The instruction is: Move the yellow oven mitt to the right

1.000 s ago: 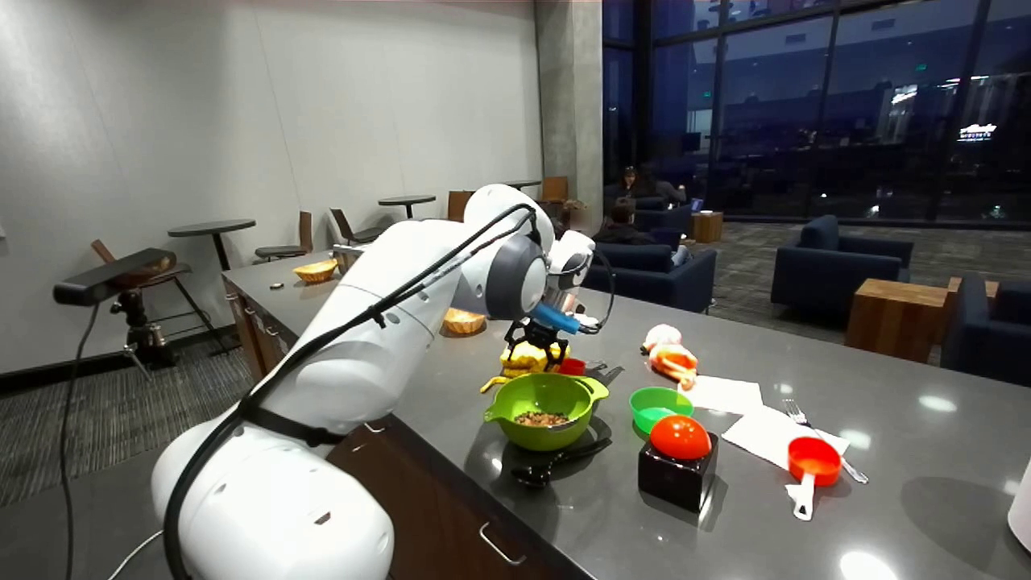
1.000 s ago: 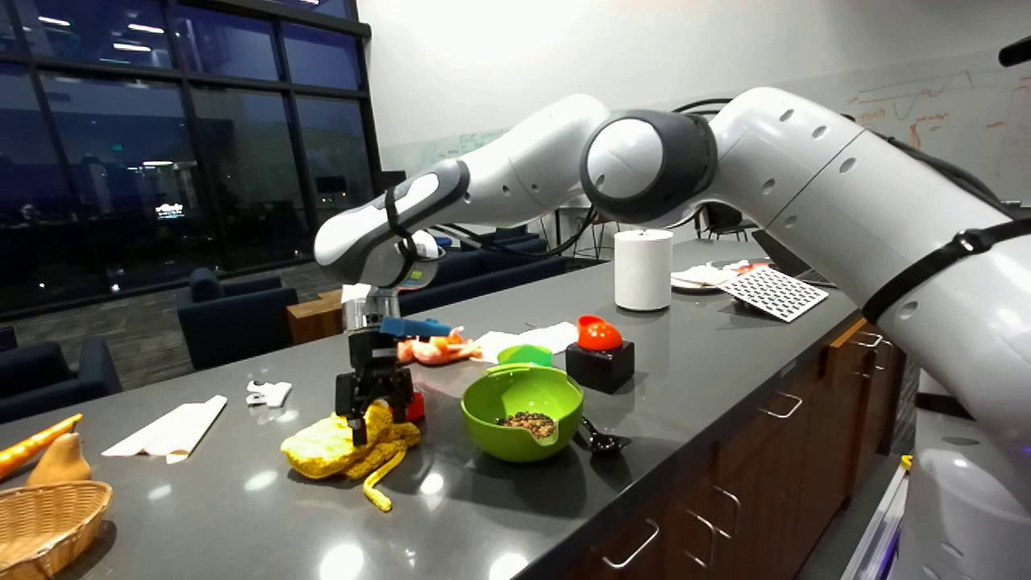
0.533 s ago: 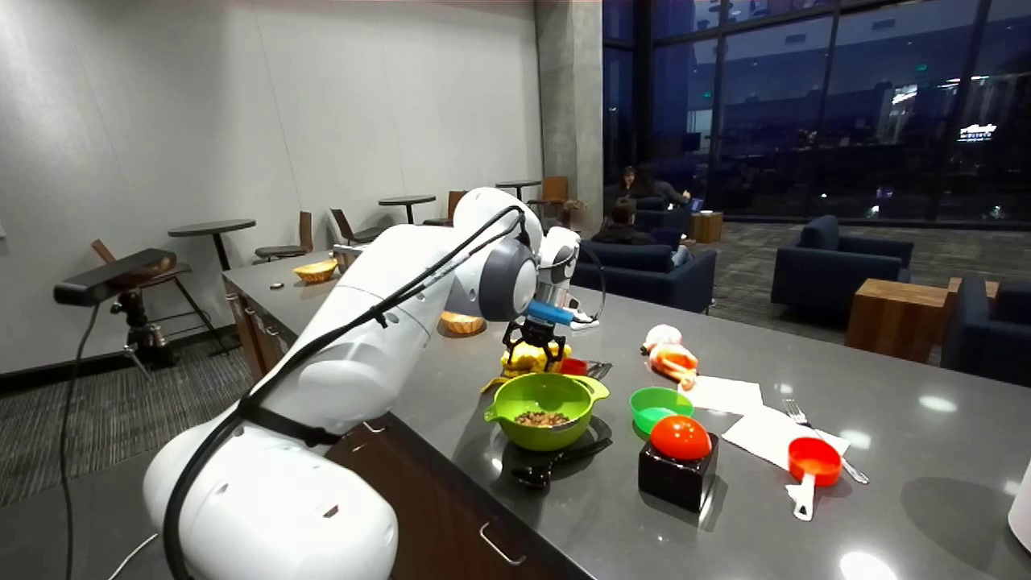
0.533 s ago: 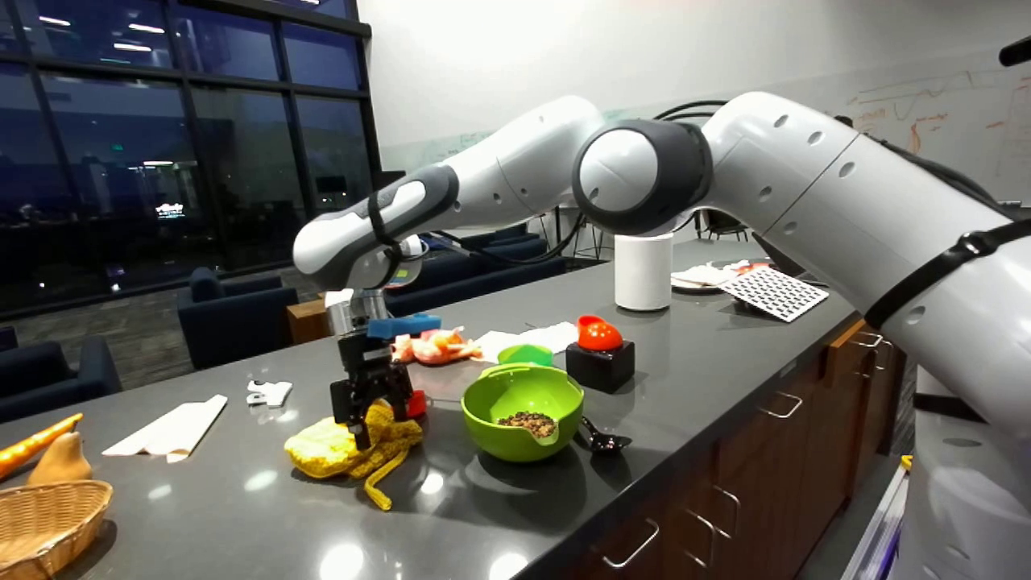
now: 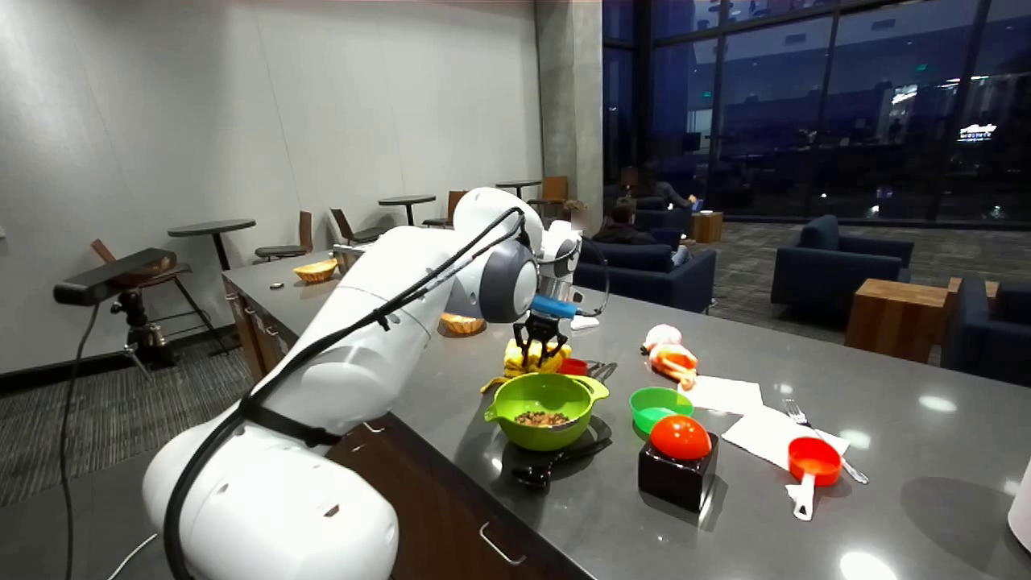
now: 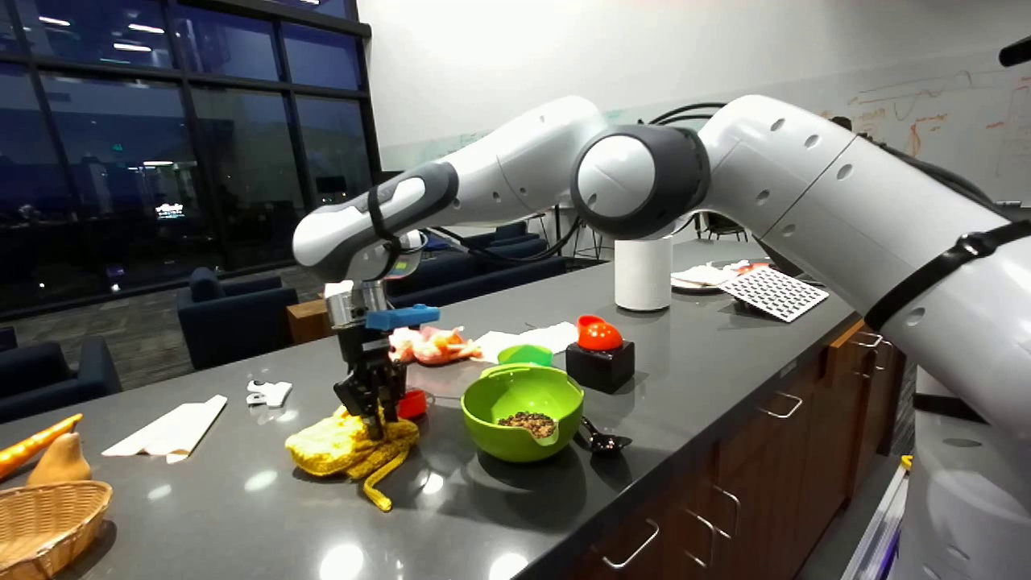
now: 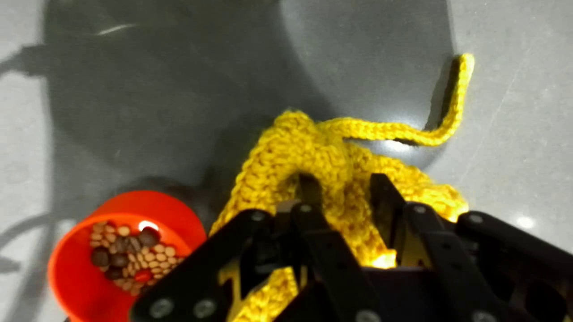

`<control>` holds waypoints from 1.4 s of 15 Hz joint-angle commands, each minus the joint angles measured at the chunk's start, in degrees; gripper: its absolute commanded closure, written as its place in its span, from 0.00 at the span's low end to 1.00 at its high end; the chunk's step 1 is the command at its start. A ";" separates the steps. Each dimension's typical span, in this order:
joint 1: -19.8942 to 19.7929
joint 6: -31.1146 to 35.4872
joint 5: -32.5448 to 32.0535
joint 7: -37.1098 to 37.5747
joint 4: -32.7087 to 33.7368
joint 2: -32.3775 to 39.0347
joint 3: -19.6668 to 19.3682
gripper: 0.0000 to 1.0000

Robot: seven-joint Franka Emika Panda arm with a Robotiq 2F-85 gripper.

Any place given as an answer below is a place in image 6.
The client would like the yellow knitted oven mitt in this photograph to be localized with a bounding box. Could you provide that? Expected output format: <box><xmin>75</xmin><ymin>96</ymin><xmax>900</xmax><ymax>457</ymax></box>
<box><xmin>285</xmin><ymin>404</ymin><xmax>425</xmax><ymax>516</ymax></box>

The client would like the dark blue lounge couch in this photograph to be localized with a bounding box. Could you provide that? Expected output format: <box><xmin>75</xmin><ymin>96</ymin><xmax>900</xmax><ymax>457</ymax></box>
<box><xmin>382</xmin><ymin>220</ymin><xmax>605</xmax><ymax>314</ymax></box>
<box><xmin>0</xmin><ymin>326</ymin><xmax>124</xmax><ymax>429</ymax></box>

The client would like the white cylinder roll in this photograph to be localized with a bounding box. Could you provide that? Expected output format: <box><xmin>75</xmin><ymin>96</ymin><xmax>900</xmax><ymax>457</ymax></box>
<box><xmin>613</xmin><ymin>235</ymin><xmax>677</xmax><ymax>315</ymax></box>

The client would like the dark blue armchair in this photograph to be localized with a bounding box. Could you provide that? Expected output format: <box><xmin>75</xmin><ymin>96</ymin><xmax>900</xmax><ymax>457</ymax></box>
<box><xmin>174</xmin><ymin>269</ymin><xmax>304</xmax><ymax>373</ymax></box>

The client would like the tan wicker basket bowl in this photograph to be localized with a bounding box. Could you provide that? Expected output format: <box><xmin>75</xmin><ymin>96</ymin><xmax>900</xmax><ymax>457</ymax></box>
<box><xmin>0</xmin><ymin>478</ymin><xmax>117</xmax><ymax>580</ymax></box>

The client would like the orange toy bread stick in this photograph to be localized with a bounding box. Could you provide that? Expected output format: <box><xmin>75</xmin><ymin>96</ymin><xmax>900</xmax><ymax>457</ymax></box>
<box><xmin>0</xmin><ymin>414</ymin><xmax>86</xmax><ymax>483</ymax></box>

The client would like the tan gourd shaped toy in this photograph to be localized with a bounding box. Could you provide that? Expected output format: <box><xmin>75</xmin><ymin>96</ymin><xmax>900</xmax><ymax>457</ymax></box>
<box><xmin>27</xmin><ymin>429</ymin><xmax>96</xmax><ymax>490</ymax></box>

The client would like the dark wood counter cabinet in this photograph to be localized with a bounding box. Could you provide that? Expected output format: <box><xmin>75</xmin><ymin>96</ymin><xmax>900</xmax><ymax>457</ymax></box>
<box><xmin>518</xmin><ymin>308</ymin><xmax>927</xmax><ymax>580</ymax></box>

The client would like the brown dry bean mix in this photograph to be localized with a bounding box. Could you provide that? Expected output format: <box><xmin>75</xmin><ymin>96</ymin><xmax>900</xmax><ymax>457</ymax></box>
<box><xmin>495</xmin><ymin>409</ymin><xmax>561</xmax><ymax>443</ymax></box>

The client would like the white folded paper napkin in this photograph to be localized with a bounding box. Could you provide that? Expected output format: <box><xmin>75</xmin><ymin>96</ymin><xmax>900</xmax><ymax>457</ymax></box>
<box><xmin>99</xmin><ymin>393</ymin><xmax>233</xmax><ymax>467</ymax></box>

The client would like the white paper sheet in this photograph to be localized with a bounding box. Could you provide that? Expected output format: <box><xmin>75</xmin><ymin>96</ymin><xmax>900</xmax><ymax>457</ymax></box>
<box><xmin>470</xmin><ymin>320</ymin><xmax>583</xmax><ymax>366</ymax></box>

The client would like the white paper stack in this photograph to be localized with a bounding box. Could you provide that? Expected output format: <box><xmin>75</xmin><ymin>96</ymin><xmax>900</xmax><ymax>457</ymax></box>
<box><xmin>668</xmin><ymin>259</ymin><xmax>754</xmax><ymax>297</ymax></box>

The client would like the small green plastic bowl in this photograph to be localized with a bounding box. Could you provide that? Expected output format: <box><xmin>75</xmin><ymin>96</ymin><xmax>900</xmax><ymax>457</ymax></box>
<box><xmin>494</xmin><ymin>342</ymin><xmax>561</xmax><ymax>370</ymax></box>

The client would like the pink orange plush toy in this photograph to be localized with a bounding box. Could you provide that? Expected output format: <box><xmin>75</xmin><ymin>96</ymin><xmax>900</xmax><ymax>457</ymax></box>
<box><xmin>382</xmin><ymin>321</ymin><xmax>483</xmax><ymax>370</ymax></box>

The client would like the black plastic spoon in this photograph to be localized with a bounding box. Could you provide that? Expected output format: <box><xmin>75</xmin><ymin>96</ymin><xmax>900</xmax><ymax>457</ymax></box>
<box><xmin>572</xmin><ymin>417</ymin><xmax>634</xmax><ymax>465</ymax></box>

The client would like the red toy tomato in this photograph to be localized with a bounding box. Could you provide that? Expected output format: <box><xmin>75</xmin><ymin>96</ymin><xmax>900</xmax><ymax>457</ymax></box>
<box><xmin>572</xmin><ymin>314</ymin><xmax>626</xmax><ymax>358</ymax></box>

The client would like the white computer keyboard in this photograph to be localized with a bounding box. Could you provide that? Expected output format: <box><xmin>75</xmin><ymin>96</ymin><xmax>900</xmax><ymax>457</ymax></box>
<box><xmin>722</xmin><ymin>263</ymin><xmax>832</xmax><ymax>326</ymax></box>

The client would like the wooden cube side table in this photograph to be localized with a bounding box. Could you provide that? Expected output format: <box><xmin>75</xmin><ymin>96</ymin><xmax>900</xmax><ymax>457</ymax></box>
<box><xmin>285</xmin><ymin>292</ymin><xmax>338</xmax><ymax>347</ymax></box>

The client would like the lime green plastic bowl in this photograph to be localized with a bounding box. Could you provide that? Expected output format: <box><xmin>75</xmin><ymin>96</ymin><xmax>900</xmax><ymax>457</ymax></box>
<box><xmin>458</xmin><ymin>362</ymin><xmax>591</xmax><ymax>467</ymax></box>

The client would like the wall whiteboard with drawings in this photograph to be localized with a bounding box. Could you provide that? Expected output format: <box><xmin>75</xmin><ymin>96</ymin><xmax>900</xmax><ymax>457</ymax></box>
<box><xmin>380</xmin><ymin>62</ymin><xmax>1031</xmax><ymax>212</ymax></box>

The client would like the dark glass window wall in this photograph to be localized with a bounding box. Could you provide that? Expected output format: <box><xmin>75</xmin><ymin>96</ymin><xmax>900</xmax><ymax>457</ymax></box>
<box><xmin>0</xmin><ymin>0</ymin><xmax>373</xmax><ymax>320</ymax></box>

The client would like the black square block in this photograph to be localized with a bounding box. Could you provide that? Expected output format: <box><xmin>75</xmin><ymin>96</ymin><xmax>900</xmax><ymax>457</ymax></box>
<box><xmin>564</xmin><ymin>337</ymin><xmax>639</xmax><ymax>395</ymax></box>

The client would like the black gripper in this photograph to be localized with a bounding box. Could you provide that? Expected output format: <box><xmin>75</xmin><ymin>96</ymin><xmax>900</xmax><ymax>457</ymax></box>
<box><xmin>333</xmin><ymin>326</ymin><xmax>411</xmax><ymax>443</ymax></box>

